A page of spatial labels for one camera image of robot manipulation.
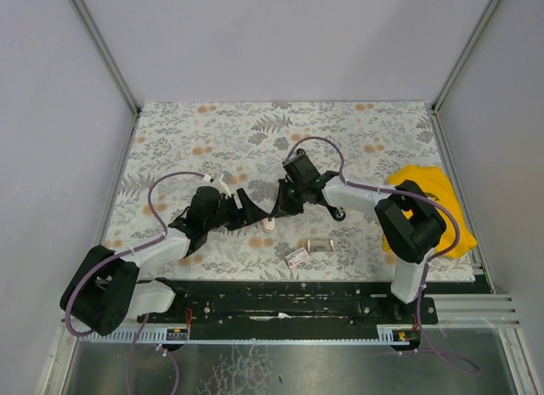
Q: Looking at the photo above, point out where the small pink white stapler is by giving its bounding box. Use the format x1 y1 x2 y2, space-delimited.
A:
260 217 275 234

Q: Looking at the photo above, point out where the red white staple box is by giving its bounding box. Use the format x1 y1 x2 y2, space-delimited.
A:
286 247 309 268

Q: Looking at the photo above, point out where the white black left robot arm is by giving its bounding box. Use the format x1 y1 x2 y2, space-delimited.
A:
60 186 268 337

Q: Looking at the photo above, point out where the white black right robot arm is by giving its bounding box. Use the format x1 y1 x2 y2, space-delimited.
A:
269 171 446 304

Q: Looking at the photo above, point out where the floral patterned table mat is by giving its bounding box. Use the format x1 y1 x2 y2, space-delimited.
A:
92 100 477 282

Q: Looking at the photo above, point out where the yellow Snoopy cloth pouch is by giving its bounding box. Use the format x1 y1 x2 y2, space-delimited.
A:
382 164 479 259

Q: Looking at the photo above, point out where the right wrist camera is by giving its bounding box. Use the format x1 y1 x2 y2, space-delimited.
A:
283 153 320 184

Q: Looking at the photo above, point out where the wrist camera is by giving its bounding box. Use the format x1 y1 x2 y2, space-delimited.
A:
202 173 234 198
283 153 320 184

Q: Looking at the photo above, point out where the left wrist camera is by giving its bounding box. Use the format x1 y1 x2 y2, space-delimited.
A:
202 173 234 198

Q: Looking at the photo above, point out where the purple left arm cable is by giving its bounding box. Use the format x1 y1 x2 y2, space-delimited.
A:
63 172 213 395

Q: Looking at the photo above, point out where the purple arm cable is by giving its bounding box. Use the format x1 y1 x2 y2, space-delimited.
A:
286 136 481 375
63 172 213 395

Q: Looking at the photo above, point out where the white slotted cable duct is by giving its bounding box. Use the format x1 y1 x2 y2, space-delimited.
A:
81 326 416 347

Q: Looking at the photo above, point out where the aluminium frame post left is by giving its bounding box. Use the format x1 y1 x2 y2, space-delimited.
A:
63 0 142 116

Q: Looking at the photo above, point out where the aluminium frame post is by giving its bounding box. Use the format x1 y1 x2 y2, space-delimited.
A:
63 0 142 116
431 0 511 112

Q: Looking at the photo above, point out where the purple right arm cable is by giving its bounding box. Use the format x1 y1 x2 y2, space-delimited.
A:
286 136 481 375

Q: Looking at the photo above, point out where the aluminium frame post right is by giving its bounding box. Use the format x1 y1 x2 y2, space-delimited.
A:
431 0 511 112

